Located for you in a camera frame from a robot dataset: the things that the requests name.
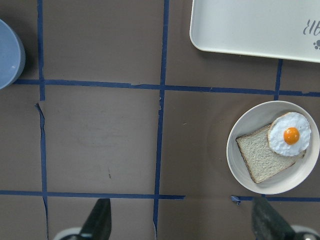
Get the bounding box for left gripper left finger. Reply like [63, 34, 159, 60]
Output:
[79, 198, 112, 240]

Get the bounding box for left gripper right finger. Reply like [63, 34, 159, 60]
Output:
[251, 197, 296, 240]

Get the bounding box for white round plate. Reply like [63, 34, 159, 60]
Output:
[226, 100, 320, 195]

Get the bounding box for bread slice on plate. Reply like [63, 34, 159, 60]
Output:
[235, 124, 307, 184]

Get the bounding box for fried egg toy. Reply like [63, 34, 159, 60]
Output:
[267, 112, 311, 157]

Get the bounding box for blue bowl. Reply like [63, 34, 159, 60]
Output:
[0, 19, 26, 90]

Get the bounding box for cream bear tray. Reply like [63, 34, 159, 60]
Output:
[189, 0, 320, 63]

